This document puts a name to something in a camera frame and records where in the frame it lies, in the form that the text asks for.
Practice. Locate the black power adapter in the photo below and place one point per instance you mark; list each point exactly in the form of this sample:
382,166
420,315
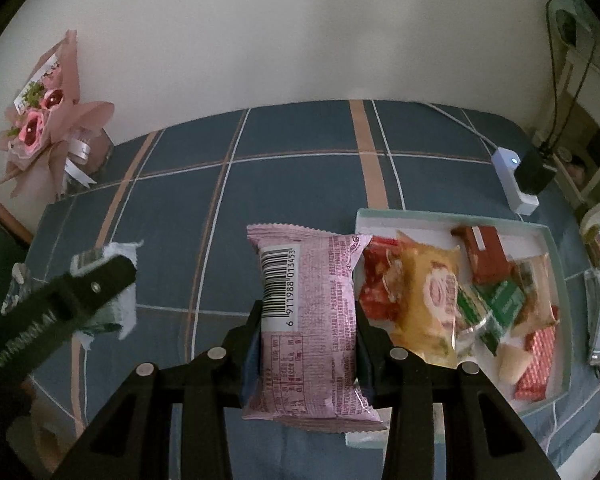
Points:
535,172

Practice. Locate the red chip packet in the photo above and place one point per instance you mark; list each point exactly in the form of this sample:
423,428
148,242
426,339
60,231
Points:
375,280

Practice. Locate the blue plaid bed sheet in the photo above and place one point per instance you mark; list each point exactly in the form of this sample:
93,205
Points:
280,170

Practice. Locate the yellow snack packet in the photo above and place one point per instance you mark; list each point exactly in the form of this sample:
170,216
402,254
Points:
430,300

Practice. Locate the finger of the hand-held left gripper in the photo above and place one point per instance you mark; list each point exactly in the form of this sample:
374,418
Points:
95,287

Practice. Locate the patterned tissue pack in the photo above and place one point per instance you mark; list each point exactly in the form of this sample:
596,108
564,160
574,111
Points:
17,285

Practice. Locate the brown red snack packet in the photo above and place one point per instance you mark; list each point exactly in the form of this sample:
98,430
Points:
485,255

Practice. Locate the white power strip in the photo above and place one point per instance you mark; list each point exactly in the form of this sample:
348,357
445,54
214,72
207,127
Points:
510,180

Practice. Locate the white tray with green rim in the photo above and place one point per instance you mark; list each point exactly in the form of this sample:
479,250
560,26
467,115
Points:
430,225

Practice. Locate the red patterned wafer packet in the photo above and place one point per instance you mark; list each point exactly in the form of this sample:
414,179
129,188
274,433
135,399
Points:
535,370

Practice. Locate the pale orange snack packet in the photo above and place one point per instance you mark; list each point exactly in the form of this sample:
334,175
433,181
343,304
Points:
537,300

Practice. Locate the dark green snack packet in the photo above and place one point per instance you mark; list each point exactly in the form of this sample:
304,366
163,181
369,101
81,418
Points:
502,305

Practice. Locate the beige pudding cup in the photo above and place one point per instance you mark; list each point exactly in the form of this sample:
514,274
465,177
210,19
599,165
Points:
512,365

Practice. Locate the pink flower bouquet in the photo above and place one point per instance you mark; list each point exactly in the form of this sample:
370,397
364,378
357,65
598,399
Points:
35,125

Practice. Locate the mint green snack packet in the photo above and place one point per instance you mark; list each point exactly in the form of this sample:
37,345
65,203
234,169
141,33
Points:
122,310

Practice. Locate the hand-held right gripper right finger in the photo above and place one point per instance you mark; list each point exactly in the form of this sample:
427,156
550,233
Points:
367,360

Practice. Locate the pink snack packet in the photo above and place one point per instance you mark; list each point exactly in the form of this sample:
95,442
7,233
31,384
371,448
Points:
305,310

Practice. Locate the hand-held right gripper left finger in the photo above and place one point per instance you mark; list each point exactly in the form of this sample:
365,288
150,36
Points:
247,365

